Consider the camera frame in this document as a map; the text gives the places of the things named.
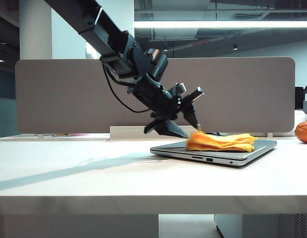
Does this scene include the yellow rag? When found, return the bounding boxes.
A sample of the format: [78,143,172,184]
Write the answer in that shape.
[186,131,259,153]

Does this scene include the long ceiling light strip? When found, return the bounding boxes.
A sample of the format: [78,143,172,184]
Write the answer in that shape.
[134,20,307,29]

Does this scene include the brown fabric desk divider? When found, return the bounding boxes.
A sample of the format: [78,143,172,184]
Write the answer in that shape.
[14,57,296,135]

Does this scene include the white square pillar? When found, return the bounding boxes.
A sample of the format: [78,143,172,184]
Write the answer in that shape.
[19,0,53,60]

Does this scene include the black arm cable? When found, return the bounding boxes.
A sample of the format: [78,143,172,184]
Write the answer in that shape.
[101,61,151,114]

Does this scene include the orange round fruit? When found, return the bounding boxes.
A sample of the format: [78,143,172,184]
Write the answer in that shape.
[294,120,307,144]

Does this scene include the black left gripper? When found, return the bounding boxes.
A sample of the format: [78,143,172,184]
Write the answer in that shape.
[130,74,205,139]

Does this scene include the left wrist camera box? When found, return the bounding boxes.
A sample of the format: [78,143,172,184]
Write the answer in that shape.
[168,83,187,97]

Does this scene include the pink papers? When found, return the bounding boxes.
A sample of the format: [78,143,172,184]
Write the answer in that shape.
[43,133,91,138]

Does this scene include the white rounded container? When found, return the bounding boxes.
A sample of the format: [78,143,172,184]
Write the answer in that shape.
[294,110,307,126]

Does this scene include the grey Dell laptop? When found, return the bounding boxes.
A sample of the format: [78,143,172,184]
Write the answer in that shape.
[150,138,278,168]

